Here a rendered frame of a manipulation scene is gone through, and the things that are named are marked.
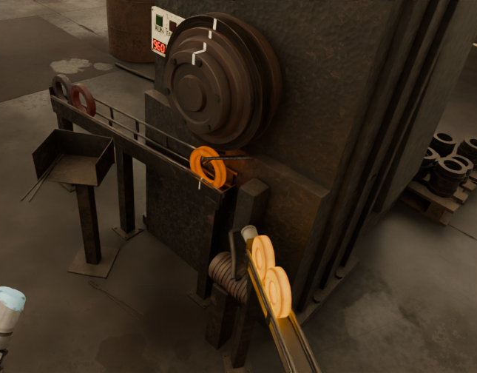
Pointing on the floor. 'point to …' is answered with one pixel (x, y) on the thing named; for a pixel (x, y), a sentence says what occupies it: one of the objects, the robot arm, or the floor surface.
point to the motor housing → (225, 298)
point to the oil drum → (130, 29)
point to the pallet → (447, 175)
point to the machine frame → (308, 132)
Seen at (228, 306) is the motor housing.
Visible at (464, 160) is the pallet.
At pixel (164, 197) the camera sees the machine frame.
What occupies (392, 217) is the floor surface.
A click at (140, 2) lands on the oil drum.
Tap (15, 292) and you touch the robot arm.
